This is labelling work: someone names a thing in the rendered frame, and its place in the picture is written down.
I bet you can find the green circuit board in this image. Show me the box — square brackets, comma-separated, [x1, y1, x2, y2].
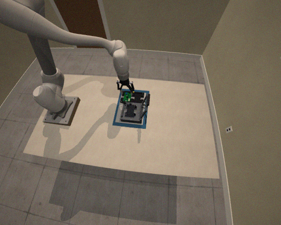
[123, 92, 131, 102]

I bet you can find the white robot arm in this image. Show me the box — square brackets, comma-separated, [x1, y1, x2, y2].
[0, 0, 129, 120]

